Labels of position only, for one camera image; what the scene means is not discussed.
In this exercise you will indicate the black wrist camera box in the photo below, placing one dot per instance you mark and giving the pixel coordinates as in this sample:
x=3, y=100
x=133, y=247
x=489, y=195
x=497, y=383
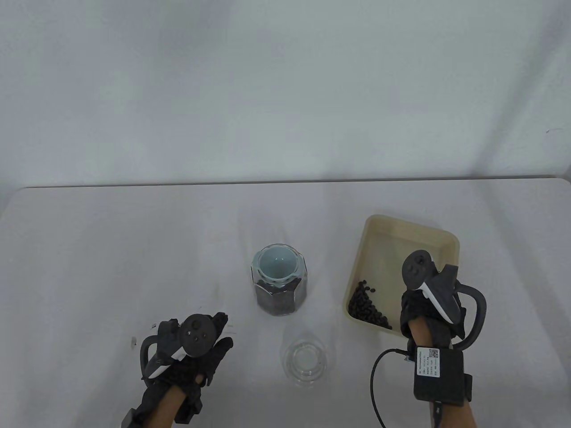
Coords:
x=439, y=379
x=131, y=419

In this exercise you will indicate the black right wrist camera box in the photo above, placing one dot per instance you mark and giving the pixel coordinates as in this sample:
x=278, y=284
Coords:
x=439, y=379

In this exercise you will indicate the black left hand controller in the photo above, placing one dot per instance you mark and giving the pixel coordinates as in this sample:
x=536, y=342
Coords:
x=198, y=334

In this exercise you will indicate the person's left hand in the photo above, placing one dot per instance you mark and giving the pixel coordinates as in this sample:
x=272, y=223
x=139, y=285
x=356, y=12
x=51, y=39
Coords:
x=203, y=368

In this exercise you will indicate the beige baking tray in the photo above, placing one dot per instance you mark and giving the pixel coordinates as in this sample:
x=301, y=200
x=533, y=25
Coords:
x=383, y=254

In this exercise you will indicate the person's right forearm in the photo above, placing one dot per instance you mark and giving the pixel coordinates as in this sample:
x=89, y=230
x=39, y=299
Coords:
x=455, y=417

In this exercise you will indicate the black right hand controller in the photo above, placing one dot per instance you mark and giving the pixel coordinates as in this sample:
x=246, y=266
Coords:
x=417, y=267

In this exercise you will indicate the person's left forearm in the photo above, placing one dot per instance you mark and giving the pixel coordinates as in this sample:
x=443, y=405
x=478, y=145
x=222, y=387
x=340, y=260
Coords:
x=160, y=410

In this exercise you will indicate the black hand controller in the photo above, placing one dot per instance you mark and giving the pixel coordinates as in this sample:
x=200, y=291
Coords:
x=417, y=267
x=198, y=334

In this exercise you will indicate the group of dark coffee beans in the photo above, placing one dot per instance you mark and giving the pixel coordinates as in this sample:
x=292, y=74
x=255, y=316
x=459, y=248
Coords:
x=281, y=301
x=363, y=305

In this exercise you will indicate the clear glass jar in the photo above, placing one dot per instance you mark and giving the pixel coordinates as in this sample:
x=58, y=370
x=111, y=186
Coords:
x=281, y=294

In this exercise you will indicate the person's right hand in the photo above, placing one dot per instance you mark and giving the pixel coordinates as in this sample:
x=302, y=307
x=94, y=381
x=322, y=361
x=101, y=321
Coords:
x=412, y=310

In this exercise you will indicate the light blue funnel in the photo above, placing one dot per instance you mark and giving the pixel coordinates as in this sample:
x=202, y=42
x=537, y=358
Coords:
x=276, y=263

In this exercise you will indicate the clear glass jar lid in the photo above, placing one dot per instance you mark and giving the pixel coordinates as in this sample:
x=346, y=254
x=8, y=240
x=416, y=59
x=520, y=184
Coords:
x=305, y=361

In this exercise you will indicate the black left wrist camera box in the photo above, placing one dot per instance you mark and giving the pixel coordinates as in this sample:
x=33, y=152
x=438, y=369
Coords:
x=131, y=419

